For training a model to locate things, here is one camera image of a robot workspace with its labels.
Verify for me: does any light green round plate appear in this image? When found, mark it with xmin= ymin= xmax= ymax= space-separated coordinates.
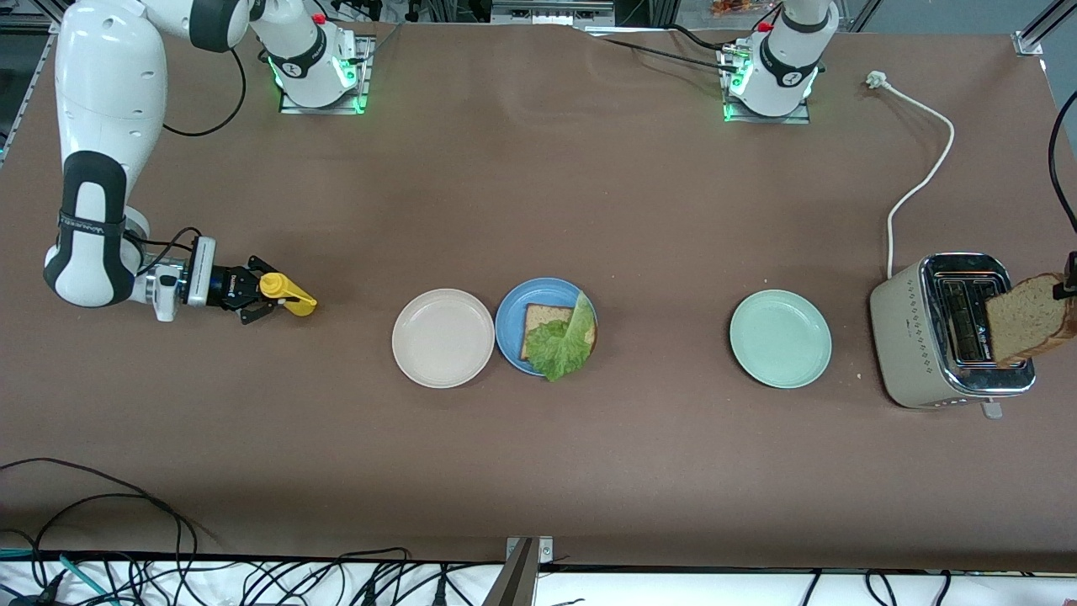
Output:
xmin=729 ymin=290 xmax=833 ymax=390

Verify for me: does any brown toast bread slice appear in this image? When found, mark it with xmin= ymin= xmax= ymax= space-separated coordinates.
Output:
xmin=984 ymin=272 xmax=1077 ymax=369
xmin=519 ymin=304 xmax=598 ymax=361

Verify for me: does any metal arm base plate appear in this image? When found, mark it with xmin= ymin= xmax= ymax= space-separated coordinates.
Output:
xmin=279 ymin=35 xmax=372 ymax=115
xmin=719 ymin=42 xmax=811 ymax=125

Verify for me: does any perforated metal strip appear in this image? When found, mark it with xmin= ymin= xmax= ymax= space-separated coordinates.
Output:
xmin=0 ymin=34 xmax=61 ymax=165

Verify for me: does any beige chrome two-slot toaster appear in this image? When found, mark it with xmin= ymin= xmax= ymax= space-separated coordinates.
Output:
xmin=869 ymin=252 xmax=1037 ymax=420

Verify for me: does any white toaster power cable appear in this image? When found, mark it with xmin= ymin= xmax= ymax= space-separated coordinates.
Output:
xmin=867 ymin=72 xmax=957 ymax=279

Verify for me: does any aluminium frame profile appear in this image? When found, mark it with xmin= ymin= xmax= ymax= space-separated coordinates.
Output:
xmin=1022 ymin=0 xmax=1077 ymax=43

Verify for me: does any thin black cable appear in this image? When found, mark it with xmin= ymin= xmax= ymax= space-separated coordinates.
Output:
xmin=665 ymin=24 xmax=740 ymax=53
xmin=585 ymin=35 xmax=741 ymax=77

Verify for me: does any blue round plate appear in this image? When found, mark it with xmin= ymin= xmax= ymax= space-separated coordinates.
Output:
xmin=495 ymin=278 xmax=599 ymax=377

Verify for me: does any beige round plate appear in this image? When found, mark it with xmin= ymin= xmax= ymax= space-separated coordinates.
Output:
xmin=391 ymin=289 xmax=496 ymax=390

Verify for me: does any grey metal box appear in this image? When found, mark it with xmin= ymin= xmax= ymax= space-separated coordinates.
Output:
xmin=491 ymin=0 xmax=616 ymax=24

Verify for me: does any metal table edge bracket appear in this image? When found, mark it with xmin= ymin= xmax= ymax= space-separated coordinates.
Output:
xmin=481 ymin=536 xmax=554 ymax=606

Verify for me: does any yellow squeeze sauce bottle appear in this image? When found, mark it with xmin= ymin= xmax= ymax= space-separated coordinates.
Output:
xmin=259 ymin=273 xmax=318 ymax=317

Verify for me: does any green lettuce leaf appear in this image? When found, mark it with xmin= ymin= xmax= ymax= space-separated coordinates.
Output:
xmin=526 ymin=290 xmax=597 ymax=382

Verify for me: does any long black looped cable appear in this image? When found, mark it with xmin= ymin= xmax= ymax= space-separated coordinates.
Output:
xmin=0 ymin=458 xmax=199 ymax=606

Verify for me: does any teal cable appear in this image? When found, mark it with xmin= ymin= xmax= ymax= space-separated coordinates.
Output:
xmin=0 ymin=547 xmax=112 ymax=605

